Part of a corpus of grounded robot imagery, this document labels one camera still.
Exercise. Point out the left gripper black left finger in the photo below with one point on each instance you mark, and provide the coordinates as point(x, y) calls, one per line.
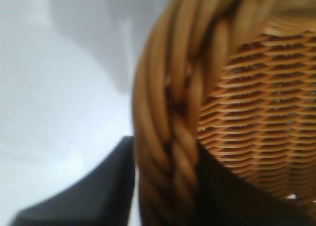
point(93, 201)

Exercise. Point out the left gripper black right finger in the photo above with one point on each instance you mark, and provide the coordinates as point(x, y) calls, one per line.
point(234, 203)

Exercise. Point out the brown woven wicker basket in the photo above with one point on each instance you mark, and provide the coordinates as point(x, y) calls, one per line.
point(259, 100)

